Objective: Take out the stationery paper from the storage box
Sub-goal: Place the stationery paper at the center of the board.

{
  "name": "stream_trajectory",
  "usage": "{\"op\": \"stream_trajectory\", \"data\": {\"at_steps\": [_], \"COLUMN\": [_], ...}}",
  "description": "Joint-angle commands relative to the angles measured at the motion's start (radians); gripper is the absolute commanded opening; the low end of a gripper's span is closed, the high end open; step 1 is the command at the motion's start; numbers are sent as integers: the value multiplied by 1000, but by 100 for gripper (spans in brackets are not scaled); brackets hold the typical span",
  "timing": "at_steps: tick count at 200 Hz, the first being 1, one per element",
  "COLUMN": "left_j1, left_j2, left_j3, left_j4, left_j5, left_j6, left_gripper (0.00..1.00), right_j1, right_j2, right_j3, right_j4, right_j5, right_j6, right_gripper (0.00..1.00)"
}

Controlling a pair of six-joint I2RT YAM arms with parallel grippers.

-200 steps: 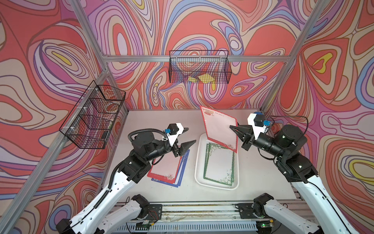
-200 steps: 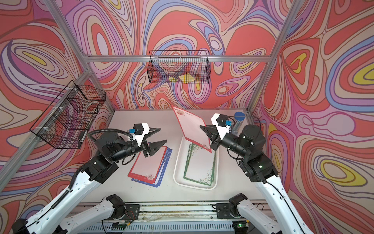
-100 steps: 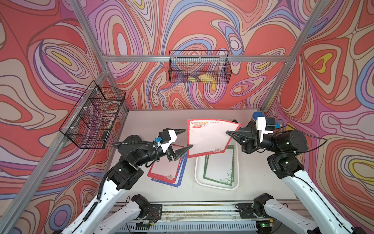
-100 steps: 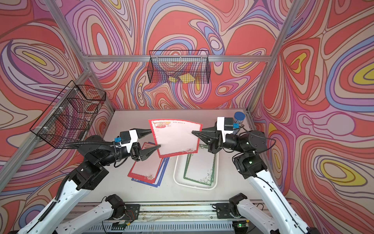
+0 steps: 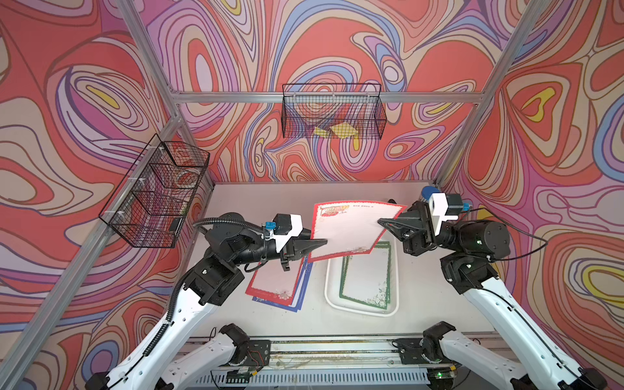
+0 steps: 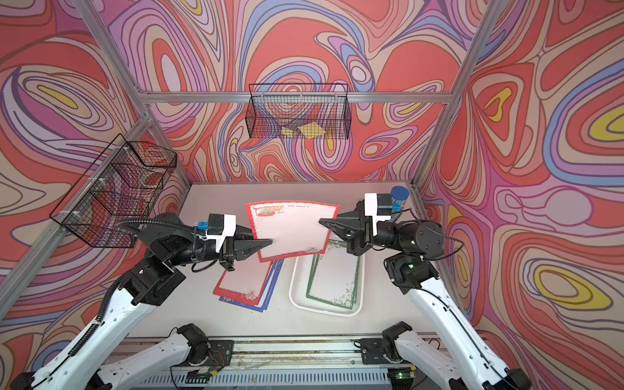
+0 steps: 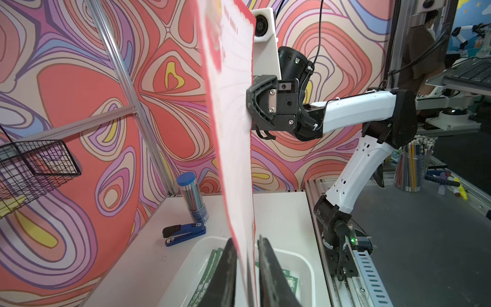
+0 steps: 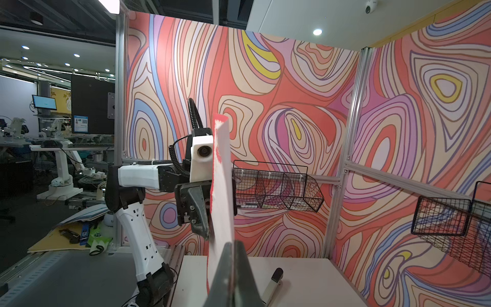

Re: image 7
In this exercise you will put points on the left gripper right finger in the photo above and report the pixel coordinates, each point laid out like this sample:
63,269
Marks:
274,289

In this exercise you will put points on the blue lidded pen tube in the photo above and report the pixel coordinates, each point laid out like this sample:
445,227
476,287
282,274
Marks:
189,189

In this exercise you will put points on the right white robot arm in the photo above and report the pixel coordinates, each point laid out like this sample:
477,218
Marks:
388,118

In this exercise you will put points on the aluminium frame rail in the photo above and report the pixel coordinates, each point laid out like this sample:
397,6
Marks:
103,26

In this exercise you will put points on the clear pencil holder cup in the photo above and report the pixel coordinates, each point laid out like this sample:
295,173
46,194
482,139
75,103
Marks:
412,163

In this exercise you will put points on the white plastic storage tray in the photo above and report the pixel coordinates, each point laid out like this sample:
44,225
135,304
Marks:
191,271

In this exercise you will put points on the green bordered stationery sheet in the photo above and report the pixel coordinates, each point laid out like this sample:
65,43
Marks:
210,269

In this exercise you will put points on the blue stapler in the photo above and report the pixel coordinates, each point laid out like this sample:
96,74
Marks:
177,234

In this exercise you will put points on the back black wire basket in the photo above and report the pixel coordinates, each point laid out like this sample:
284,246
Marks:
32,169

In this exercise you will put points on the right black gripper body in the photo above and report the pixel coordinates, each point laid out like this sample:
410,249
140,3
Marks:
274,105

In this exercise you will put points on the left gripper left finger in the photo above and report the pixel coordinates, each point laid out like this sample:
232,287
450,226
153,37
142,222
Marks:
221,289

